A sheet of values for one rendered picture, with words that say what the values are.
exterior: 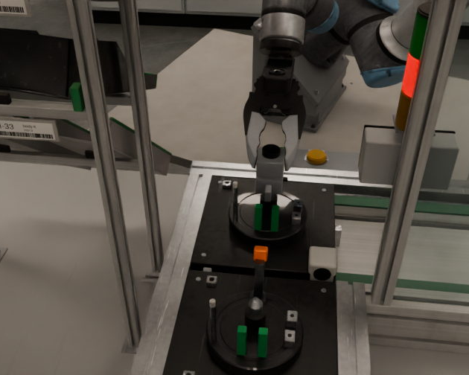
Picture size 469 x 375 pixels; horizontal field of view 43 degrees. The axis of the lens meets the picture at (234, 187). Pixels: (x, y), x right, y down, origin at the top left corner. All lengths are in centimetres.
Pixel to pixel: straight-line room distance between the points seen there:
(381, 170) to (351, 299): 24
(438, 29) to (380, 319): 48
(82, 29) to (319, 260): 53
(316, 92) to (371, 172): 66
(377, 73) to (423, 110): 65
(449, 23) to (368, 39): 71
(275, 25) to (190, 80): 76
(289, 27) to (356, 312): 47
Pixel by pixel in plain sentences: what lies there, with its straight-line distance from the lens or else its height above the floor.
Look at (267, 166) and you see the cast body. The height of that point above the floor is 111.
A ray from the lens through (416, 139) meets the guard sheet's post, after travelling 76.
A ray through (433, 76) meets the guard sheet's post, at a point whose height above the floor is 135.
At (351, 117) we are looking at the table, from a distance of 158.
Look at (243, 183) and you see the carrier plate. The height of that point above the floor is 97.
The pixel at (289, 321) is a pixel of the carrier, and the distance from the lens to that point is 86.
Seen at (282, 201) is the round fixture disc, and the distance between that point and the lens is 107.
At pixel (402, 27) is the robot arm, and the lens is 134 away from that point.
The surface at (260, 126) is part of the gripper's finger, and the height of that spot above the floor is 115.
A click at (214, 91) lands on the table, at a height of 86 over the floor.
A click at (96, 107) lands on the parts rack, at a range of 71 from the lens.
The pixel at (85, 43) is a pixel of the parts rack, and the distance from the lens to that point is 68.
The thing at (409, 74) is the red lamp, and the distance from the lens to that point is 75.
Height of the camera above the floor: 167
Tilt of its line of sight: 38 degrees down
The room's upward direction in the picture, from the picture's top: straight up
